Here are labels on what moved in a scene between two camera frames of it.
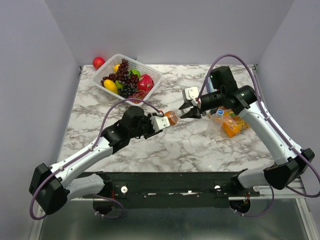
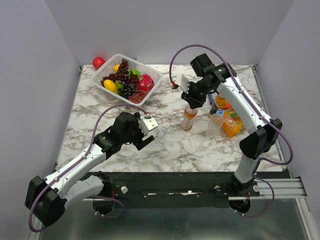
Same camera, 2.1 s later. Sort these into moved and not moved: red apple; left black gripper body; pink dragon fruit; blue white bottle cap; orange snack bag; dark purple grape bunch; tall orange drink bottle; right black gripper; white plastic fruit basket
Moved: left black gripper body; right black gripper; tall orange drink bottle
Not moved: orange snack bag; white plastic fruit basket; pink dragon fruit; blue white bottle cap; dark purple grape bunch; red apple
